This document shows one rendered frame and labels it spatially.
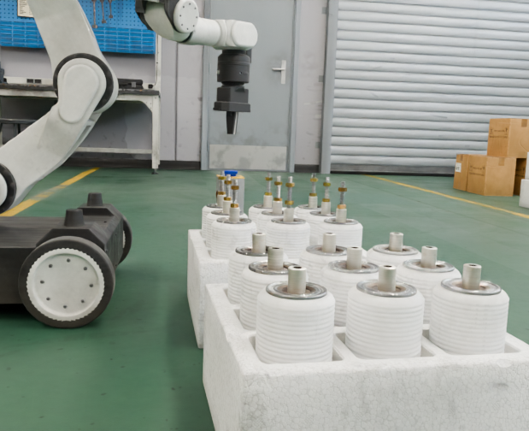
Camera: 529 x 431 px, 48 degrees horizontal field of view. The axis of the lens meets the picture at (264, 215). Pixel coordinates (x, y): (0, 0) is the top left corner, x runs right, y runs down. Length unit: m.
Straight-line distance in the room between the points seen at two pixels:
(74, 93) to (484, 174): 3.86
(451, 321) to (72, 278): 0.85
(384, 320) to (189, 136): 5.70
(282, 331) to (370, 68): 6.01
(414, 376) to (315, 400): 0.12
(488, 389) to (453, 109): 6.26
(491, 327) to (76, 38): 1.16
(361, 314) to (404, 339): 0.06
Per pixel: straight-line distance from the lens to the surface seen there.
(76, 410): 1.03
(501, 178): 4.98
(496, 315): 0.81
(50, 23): 1.58
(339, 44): 6.57
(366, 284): 0.78
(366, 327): 0.75
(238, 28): 1.60
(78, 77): 1.51
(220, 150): 6.37
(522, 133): 5.04
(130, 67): 6.40
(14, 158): 1.59
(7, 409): 1.06
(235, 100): 1.64
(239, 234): 1.23
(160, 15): 1.45
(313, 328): 0.71
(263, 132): 6.41
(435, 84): 6.91
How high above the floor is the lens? 0.45
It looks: 8 degrees down
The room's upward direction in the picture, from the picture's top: 2 degrees clockwise
